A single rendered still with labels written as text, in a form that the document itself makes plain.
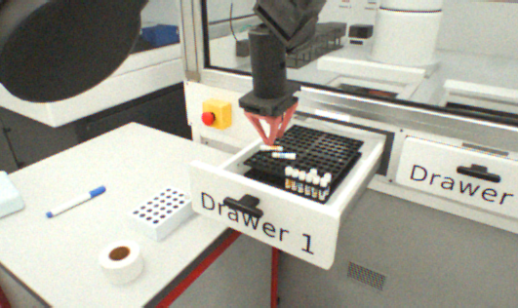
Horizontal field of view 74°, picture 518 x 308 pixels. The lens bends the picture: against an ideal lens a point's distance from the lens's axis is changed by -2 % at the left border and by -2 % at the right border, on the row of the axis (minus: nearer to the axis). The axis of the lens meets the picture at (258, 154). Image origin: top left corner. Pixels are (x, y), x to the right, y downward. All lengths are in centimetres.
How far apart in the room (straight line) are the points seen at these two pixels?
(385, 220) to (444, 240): 14
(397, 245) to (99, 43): 87
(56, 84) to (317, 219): 42
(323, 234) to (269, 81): 25
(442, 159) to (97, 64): 69
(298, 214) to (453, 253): 49
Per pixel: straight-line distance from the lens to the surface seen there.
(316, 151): 75
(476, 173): 76
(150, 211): 78
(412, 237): 95
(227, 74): 96
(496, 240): 92
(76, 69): 22
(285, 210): 56
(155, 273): 69
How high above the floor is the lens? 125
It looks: 29 degrees down
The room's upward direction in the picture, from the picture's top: straight up
